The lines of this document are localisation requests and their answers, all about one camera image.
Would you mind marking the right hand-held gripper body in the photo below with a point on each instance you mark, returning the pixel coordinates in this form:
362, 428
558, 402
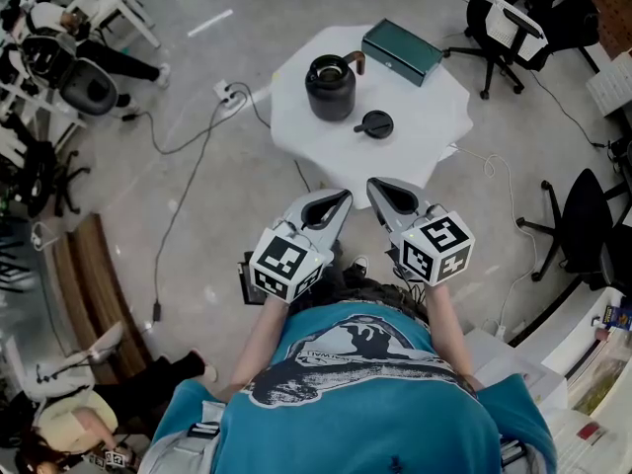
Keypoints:
437, 250

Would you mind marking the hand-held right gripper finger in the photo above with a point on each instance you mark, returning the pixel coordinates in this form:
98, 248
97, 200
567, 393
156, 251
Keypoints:
382, 190

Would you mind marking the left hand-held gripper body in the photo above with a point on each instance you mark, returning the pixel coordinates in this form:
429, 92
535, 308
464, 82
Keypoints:
286, 264

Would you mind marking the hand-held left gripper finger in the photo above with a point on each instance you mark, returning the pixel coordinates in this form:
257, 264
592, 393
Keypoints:
338, 227
310, 203

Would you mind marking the black round item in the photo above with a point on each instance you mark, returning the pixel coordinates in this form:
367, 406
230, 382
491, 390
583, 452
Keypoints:
377, 124

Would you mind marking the person's left forearm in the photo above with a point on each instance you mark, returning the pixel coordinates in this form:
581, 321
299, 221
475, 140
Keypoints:
259, 343

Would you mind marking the person's right forearm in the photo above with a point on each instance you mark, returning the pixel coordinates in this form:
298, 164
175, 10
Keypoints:
447, 324

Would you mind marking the white tablecloth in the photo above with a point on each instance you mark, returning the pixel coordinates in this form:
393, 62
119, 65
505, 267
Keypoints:
415, 131

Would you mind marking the white power strip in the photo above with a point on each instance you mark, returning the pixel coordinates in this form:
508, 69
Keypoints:
224, 93

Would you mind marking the dark green box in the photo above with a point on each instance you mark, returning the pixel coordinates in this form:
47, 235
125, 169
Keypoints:
400, 50

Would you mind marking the black office chair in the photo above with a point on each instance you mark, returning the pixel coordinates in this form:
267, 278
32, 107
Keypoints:
47, 181
568, 13
585, 225

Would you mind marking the person's teal printed shirt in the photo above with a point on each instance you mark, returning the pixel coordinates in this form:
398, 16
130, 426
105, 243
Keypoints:
355, 413

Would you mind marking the black chair with white back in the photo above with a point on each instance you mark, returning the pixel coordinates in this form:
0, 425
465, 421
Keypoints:
494, 37

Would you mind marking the blue and yellow packet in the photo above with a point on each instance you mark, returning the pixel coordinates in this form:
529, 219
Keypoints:
616, 316

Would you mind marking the curved wooden platform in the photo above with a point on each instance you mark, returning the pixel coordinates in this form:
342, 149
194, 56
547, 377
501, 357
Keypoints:
94, 289

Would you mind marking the white desk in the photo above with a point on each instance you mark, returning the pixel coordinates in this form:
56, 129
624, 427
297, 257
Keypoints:
587, 378

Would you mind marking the white slatted shelf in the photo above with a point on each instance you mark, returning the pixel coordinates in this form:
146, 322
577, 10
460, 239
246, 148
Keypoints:
612, 84

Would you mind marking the grey round-back chair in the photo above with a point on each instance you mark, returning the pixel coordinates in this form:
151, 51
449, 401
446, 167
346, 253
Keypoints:
86, 87

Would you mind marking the white small table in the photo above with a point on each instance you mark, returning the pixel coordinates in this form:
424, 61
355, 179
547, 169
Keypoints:
116, 5

